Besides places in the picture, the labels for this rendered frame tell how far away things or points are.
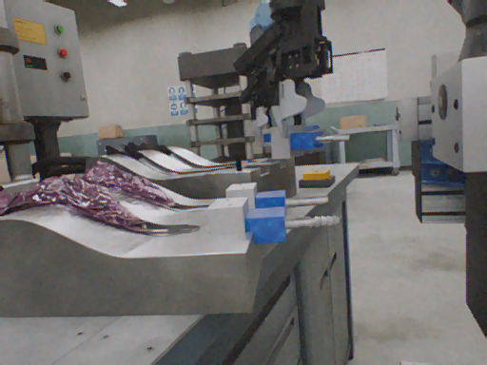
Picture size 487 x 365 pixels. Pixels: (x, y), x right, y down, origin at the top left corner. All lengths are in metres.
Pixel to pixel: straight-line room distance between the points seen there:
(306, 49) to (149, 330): 0.45
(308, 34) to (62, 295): 0.48
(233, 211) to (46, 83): 1.14
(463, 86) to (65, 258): 0.37
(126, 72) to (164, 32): 1.21
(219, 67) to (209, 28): 3.10
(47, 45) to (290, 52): 1.02
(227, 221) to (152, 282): 0.09
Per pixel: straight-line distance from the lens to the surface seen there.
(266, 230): 0.36
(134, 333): 0.32
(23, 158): 1.17
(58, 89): 1.44
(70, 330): 0.36
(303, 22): 0.61
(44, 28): 1.47
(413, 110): 0.83
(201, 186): 0.63
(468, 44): 0.90
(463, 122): 0.34
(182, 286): 0.32
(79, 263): 0.35
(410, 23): 7.30
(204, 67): 4.72
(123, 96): 8.41
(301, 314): 0.85
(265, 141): 1.15
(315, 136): 0.60
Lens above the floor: 0.95
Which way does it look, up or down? 8 degrees down
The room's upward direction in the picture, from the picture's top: 5 degrees counter-clockwise
